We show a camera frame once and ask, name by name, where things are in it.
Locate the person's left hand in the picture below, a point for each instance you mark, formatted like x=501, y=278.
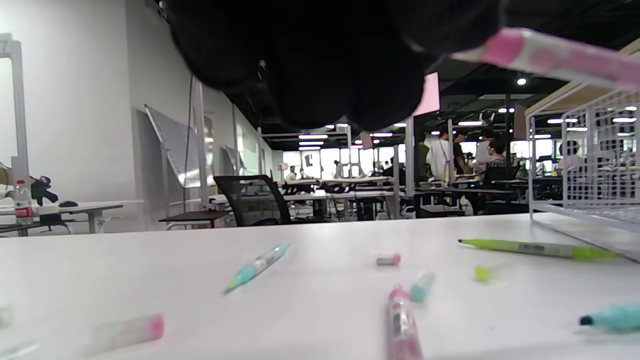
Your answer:
x=325, y=60

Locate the pink highlighter cap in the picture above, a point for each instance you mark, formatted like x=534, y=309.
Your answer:
x=130, y=332
x=389, y=260

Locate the teal double-ended highlighter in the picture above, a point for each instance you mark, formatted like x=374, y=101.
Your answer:
x=617, y=318
x=257, y=267

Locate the pink double-ended highlighter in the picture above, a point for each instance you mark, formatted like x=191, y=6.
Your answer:
x=560, y=57
x=402, y=325

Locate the teal highlighter cap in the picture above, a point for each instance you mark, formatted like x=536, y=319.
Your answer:
x=422, y=287

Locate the green highlighter cap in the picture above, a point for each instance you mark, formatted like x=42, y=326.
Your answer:
x=483, y=273

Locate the green double-ended highlighter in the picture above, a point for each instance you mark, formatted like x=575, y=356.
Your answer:
x=540, y=248

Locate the another person's forearm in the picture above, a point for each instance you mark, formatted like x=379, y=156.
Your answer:
x=15, y=176

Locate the group of ceiling lights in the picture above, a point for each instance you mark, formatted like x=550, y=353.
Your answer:
x=312, y=136

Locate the pink hanging sign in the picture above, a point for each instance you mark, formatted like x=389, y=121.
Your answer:
x=429, y=97

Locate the black mesh office chair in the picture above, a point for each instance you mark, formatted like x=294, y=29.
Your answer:
x=250, y=200

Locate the tilted whiteboard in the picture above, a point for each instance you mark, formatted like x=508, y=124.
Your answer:
x=175, y=145

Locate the white cart with brown top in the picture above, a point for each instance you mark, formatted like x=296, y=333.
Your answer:
x=192, y=216

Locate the white office desk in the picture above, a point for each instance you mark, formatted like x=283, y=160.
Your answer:
x=100, y=206

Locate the black computer mouse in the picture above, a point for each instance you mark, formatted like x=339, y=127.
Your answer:
x=68, y=204

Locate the white framed partition panel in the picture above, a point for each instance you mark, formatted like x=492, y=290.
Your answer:
x=19, y=125

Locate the clear water bottle red label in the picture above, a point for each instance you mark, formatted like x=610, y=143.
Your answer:
x=23, y=205

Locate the white frame pole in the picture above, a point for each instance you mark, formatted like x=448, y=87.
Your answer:
x=200, y=150

